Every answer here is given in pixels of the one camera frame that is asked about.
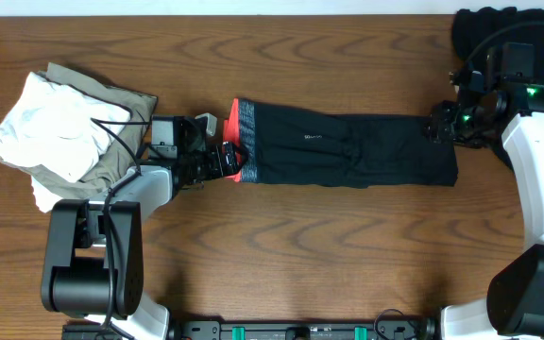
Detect black leggings with red waistband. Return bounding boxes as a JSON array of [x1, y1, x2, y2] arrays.
[[223, 98, 458, 188]]

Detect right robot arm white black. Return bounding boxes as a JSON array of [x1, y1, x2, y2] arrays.
[[426, 42, 544, 339]]

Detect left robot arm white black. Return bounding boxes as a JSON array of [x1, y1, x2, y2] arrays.
[[41, 114, 249, 339]]

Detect black folded garment pile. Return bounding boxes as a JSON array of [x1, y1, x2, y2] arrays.
[[451, 8, 544, 168]]

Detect white crumpled cloth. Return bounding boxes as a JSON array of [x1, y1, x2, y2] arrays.
[[0, 71, 139, 213]]

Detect black base rail with mounts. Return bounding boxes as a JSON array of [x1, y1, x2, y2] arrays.
[[163, 309, 441, 340]]

